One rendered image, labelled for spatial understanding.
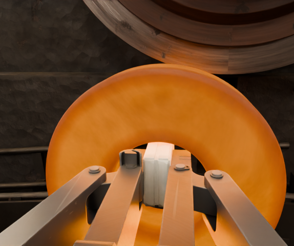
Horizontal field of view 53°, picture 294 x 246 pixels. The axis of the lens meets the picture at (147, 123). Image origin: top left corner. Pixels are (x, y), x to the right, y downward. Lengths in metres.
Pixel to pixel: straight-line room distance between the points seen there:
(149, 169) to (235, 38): 0.25
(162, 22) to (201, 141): 0.23
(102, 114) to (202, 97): 0.06
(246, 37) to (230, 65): 0.04
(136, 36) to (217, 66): 0.11
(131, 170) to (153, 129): 0.03
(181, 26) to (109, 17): 0.10
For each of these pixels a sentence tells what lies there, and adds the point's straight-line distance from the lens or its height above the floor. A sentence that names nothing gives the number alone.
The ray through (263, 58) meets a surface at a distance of 0.41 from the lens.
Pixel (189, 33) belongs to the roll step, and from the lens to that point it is 0.38.
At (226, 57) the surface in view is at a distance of 0.40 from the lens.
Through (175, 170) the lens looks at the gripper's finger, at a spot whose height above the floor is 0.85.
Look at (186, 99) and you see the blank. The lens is 0.17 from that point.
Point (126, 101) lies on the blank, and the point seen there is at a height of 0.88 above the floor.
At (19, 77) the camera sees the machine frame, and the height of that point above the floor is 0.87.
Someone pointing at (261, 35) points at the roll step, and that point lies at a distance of 0.39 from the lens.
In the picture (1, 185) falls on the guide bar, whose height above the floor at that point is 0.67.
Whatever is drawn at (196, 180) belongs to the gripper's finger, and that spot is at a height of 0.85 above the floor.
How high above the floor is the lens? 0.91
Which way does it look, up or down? 14 degrees down
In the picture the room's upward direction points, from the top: straight up
